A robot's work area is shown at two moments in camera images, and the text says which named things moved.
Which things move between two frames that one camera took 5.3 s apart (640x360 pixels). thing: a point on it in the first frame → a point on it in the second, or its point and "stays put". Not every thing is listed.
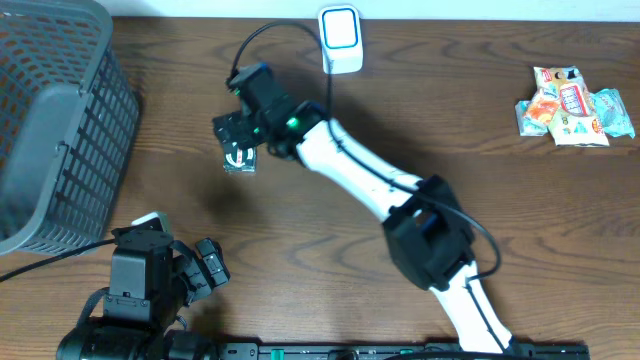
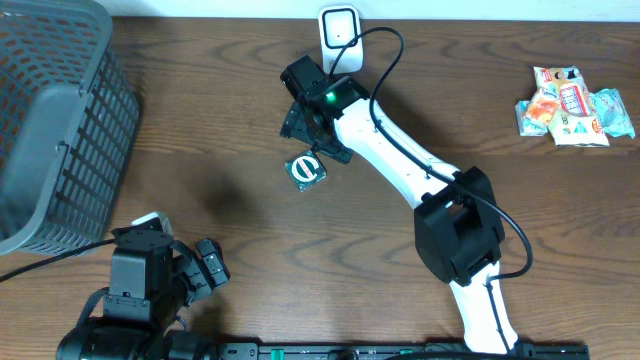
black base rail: (397, 351) stays put
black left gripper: (201, 270) stays put
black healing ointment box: (239, 160) → (304, 170)
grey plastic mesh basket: (69, 114) stays put
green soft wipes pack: (608, 107) stays put
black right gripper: (233, 123) → (293, 126)
